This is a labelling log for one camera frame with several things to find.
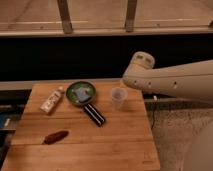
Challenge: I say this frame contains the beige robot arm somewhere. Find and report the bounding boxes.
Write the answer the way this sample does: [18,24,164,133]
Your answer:
[123,51,213,171]

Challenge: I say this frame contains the clear plastic cup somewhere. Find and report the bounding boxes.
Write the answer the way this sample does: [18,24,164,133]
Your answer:
[111,87,127,109]

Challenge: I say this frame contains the white tube with label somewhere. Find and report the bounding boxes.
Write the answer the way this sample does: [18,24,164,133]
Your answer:
[40,86,64,114]

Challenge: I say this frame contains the green pan with striped handle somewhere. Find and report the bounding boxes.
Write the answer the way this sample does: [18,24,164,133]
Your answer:
[66,81,105,126]

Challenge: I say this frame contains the left metal window post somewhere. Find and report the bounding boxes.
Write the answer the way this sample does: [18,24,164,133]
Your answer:
[57,0,73,34]

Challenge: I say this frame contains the metal window post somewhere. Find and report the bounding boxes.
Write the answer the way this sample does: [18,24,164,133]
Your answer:
[124,0,137,32]
[57,0,73,34]

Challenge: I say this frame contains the right metal window post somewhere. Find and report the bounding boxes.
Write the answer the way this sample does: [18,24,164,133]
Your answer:
[124,0,137,32]

